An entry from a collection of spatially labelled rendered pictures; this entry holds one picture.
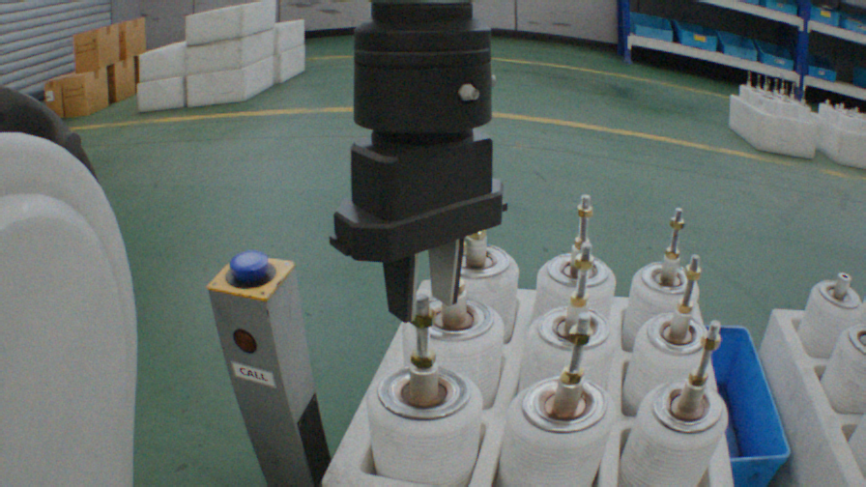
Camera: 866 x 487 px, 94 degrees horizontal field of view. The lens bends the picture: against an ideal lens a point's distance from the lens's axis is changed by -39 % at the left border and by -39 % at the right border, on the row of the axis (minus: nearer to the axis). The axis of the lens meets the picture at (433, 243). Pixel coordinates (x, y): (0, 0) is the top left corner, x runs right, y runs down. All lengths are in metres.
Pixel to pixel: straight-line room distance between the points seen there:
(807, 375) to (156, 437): 0.91
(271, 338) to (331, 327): 0.51
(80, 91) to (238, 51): 1.47
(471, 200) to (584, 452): 0.22
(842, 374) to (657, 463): 0.31
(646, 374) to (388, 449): 0.26
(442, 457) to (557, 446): 0.10
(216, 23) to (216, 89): 0.38
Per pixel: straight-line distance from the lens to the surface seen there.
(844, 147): 2.98
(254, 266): 0.54
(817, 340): 0.80
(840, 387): 0.72
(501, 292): 0.67
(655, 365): 0.58
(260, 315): 0.53
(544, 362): 0.57
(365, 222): 0.38
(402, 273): 0.42
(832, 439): 0.67
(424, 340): 0.47
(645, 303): 0.68
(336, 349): 0.99
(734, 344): 0.93
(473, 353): 0.57
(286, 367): 0.57
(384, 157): 0.37
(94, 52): 4.06
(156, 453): 0.85
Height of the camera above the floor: 0.57
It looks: 26 degrees down
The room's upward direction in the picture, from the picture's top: straight up
